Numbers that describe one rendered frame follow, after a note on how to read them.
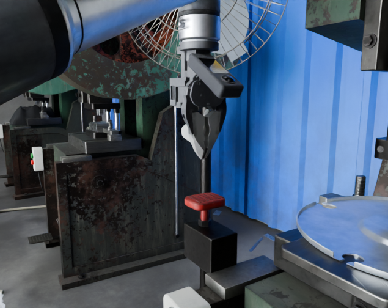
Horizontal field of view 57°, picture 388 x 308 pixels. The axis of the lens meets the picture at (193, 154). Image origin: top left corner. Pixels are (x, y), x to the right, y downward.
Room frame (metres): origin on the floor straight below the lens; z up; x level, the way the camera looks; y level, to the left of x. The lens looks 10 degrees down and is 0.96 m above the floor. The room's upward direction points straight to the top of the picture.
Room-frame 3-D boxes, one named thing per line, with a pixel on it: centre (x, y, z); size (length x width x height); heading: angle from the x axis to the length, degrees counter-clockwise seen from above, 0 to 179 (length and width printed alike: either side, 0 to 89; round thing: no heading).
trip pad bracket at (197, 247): (0.64, -0.03, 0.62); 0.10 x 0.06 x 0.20; 32
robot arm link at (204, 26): (0.67, -0.01, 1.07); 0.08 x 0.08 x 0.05
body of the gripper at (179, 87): (0.68, -0.01, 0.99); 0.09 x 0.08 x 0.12; 32
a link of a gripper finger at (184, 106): (0.65, 0.00, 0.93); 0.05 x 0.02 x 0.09; 122
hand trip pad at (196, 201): (0.66, -0.02, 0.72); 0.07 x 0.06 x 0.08; 122
